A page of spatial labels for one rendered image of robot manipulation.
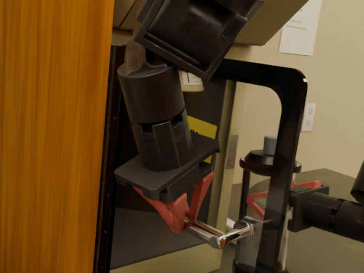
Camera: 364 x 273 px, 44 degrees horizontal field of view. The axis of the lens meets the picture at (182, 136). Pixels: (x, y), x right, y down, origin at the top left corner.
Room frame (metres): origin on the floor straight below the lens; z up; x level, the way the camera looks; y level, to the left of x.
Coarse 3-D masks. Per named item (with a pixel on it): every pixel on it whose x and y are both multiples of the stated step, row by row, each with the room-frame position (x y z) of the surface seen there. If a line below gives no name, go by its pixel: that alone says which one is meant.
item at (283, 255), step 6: (300, 162) 0.78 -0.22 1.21; (294, 174) 0.75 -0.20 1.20; (294, 180) 0.75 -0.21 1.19; (294, 186) 0.76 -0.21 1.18; (288, 204) 0.74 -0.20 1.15; (288, 210) 0.74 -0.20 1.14; (288, 216) 0.74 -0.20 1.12; (282, 234) 0.73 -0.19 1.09; (288, 234) 0.74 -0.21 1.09; (282, 240) 0.73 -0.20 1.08; (288, 240) 0.75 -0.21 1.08; (282, 246) 0.73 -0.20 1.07; (288, 246) 0.75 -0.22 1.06; (282, 252) 0.73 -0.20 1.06; (282, 258) 0.73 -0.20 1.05; (282, 264) 0.73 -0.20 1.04; (276, 270) 0.72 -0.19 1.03; (282, 270) 0.73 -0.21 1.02
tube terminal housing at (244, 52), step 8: (112, 32) 0.67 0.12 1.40; (120, 32) 0.67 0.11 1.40; (128, 32) 0.68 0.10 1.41; (112, 40) 0.67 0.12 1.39; (120, 40) 0.68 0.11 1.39; (128, 40) 0.69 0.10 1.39; (232, 48) 0.84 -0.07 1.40; (240, 48) 0.85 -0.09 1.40; (248, 48) 0.87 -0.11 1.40; (232, 56) 0.84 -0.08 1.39; (240, 56) 0.85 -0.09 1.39; (248, 56) 0.87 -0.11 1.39
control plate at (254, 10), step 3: (258, 3) 0.73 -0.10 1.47; (261, 3) 0.74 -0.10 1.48; (255, 6) 0.74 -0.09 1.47; (258, 6) 0.74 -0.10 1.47; (252, 9) 0.74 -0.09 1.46; (255, 9) 0.74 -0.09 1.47; (249, 12) 0.74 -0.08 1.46; (252, 12) 0.75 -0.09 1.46; (255, 12) 0.75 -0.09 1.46; (249, 15) 0.75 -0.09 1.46; (252, 15) 0.75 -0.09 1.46; (249, 18) 0.76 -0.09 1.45
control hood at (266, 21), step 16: (128, 0) 0.63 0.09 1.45; (272, 0) 0.75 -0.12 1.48; (288, 0) 0.76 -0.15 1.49; (304, 0) 0.79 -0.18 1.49; (128, 16) 0.63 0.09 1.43; (256, 16) 0.76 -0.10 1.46; (272, 16) 0.78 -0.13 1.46; (288, 16) 0.81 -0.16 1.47; (240, 32) 0.78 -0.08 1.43; (256, 32) 0.81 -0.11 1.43; (272, 32) 0.83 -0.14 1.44
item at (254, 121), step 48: (192, 96) 0.55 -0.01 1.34; (240, 96) 0.50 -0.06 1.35; (288, 96) 0.46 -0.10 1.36; (240, 144) 0.49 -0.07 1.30; (288, 144) 0.45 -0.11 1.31; (192, 192) 0.53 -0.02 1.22; (240, 192) 0.48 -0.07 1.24; (288, 192) 0.45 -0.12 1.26; (144, 240) 0.59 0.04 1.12; (192, 240) 0.53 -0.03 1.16
